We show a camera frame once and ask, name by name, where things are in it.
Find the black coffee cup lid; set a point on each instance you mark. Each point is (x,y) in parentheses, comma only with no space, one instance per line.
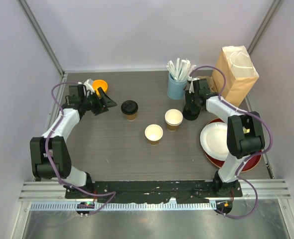
(129,107)

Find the white paper plate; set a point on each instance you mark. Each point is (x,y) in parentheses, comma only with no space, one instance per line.
(213,139)

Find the orange bowl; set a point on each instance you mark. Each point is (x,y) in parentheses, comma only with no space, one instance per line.
(100,84)

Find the white wrapped straws bundle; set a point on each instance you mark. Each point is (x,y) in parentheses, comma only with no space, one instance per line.
(181,70)

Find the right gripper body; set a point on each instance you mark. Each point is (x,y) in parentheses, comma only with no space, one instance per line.
(191,99)

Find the blue straw holder cup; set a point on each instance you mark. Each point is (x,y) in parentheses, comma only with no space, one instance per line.
(175,89)

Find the stack of paper cups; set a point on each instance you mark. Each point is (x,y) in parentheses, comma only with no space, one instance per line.
(173,119)

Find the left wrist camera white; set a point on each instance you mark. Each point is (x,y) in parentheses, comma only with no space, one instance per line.
(89,85)

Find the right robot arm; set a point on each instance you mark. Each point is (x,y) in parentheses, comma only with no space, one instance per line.
(245,136)

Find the brown paper bag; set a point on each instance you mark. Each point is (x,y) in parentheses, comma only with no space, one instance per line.
(240,73)

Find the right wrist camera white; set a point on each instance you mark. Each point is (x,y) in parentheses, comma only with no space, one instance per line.
(191,87)

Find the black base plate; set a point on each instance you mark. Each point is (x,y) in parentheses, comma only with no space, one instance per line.
(156,192)

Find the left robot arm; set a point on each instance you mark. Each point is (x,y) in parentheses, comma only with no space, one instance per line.
(50,158)

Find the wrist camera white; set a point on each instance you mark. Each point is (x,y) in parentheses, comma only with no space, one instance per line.
(191,87)
(89,85)

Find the aluminium front rail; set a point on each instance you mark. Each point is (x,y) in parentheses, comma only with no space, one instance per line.
(48,195)

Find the brown paper cup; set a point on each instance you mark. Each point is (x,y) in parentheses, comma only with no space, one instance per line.
(131,117)
(153,133)

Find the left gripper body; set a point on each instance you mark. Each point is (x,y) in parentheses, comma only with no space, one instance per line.
(92,103)

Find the black lid stack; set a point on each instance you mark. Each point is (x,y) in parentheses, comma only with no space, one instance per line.
(188,115)

